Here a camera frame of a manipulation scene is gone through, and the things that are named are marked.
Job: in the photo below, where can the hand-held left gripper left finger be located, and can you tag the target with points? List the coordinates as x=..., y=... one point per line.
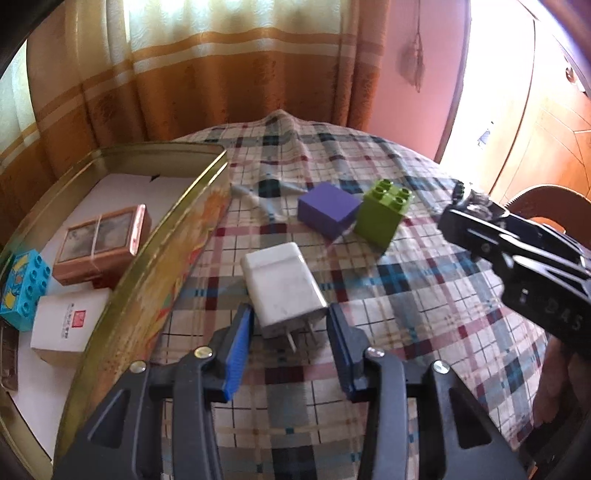
x=235, y=355

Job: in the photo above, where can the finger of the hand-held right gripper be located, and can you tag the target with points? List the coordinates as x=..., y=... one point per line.
x=535, y=235
x=471, y=235

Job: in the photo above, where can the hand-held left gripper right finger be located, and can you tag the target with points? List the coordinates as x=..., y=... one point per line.
x=346, y=360

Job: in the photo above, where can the orange and cream curtain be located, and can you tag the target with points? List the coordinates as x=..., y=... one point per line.
x=207, y=69

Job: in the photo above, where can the person's right forearm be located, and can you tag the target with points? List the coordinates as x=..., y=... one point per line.
x=554, y=383

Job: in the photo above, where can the purple charger plug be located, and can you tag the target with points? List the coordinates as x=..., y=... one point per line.
x=328, y=207

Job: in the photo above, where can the wooden chair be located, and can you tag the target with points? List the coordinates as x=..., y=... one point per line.
x=545, y=203

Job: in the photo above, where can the white charger plug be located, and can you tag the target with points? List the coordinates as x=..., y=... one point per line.
x=281, y=286

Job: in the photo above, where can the blue toy brick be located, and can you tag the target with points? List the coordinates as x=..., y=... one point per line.
x=25, y=290

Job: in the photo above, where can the green toy brick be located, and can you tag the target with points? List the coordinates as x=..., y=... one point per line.
x=381, y=219

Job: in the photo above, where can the long brown bar box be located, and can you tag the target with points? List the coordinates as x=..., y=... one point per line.
x=8, y=360

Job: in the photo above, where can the hanging wall ornament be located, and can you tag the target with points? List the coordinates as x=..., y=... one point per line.
x=413, y=60

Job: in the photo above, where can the golden tin box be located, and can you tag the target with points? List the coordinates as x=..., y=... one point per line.
x=152, y=277

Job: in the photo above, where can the wooden wardrobe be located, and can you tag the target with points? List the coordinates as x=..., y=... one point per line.
x=549, y=115

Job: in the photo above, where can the white box with red label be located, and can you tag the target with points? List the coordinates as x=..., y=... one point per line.
x=69, y=327

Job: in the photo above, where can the brown box with rubber band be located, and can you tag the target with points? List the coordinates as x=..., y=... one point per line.
x=99, y=247

